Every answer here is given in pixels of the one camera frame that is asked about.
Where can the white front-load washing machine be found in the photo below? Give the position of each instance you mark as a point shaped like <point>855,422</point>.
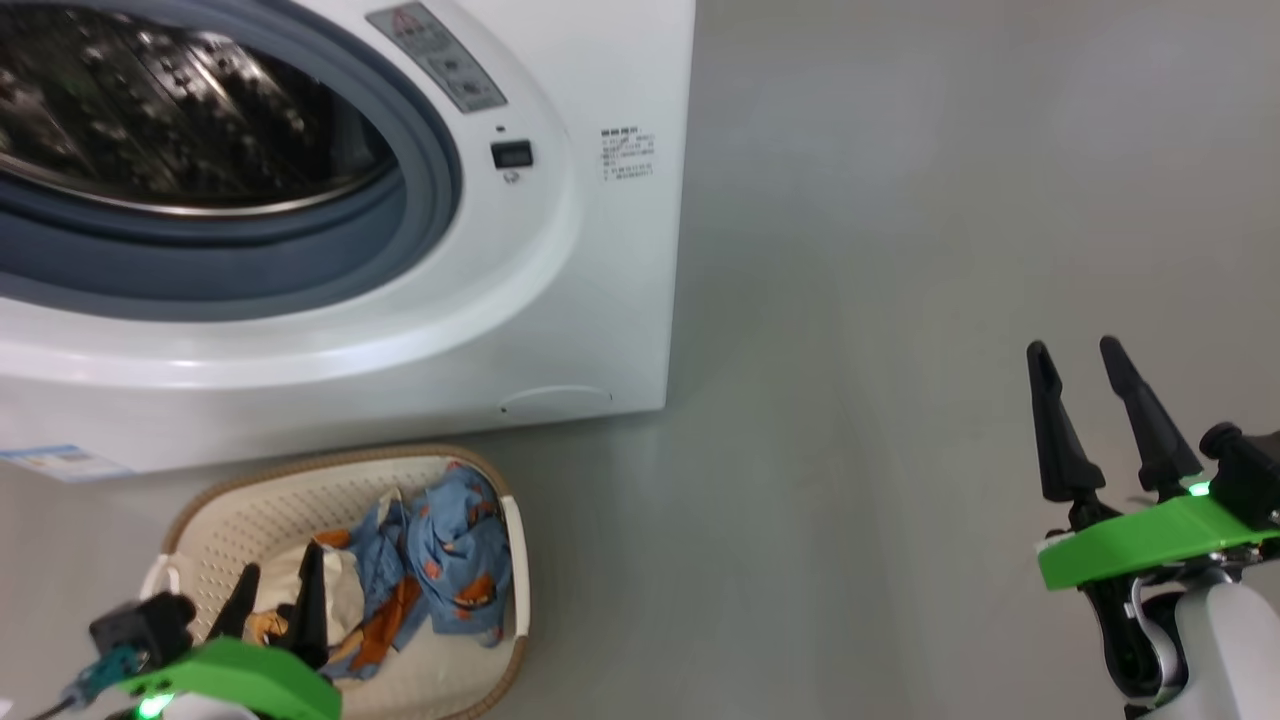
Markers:
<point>600,280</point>

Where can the small printed text label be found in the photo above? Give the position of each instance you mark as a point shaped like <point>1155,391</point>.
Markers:
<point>627,155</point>

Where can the white round filter cover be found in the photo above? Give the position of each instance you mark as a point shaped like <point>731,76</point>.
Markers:
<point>555,400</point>

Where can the black door latch socket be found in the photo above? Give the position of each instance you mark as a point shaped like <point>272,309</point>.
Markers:
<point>511,154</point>

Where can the teal left camera connector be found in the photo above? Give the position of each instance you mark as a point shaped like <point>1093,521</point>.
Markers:
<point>100,675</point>

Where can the cream cartoon-print garment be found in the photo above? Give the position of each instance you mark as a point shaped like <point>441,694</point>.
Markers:
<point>345,600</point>

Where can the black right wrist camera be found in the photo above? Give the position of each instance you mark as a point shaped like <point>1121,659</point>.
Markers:
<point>1250,475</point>

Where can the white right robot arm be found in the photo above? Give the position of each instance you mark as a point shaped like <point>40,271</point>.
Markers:
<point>1230,650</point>

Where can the blue energy label sticker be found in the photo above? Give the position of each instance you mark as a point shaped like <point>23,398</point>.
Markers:
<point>60,462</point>

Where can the grey warning label sticker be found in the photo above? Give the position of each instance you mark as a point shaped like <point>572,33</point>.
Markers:
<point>440,60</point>

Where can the blue bear-print garment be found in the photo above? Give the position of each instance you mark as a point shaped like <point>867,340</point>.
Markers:
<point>460,545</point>

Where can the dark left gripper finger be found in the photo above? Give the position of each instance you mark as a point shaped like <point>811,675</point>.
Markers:
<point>240,605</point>
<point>310,610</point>

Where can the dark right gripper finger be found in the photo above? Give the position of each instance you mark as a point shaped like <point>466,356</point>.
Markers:
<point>1060,440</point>
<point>1150,430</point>

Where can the cream perforated laundry basket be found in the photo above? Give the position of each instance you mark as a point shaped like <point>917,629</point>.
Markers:
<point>440,680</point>

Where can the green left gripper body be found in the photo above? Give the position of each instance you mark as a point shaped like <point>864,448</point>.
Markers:
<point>240,675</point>

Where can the grey rubber door gasket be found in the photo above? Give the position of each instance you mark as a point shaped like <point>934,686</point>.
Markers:
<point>250,260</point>

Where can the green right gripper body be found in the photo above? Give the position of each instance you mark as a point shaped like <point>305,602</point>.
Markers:
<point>1150,540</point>

